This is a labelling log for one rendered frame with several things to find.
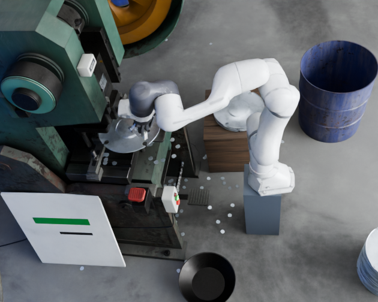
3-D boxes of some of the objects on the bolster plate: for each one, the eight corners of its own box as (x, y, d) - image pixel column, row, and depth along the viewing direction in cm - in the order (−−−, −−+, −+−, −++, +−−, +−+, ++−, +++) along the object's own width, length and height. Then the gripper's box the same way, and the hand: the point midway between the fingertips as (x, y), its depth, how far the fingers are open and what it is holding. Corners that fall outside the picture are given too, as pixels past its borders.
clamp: (110, 150, 204) (103, 137, 195) (99, 181, 194) (92, 169, 186) (98, 150, 205) (90, 136, 197) (87, 180, 196) (79, 168, 187)
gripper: (134, 129, 160) (137, 152, 183) (162, 109, 164) (161, 134, 186) (122, 115, 162) (126, 139, 184) (149, 95, 166) (150, 121, 188)
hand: (143, 133), depth 182 cm, fingers closed
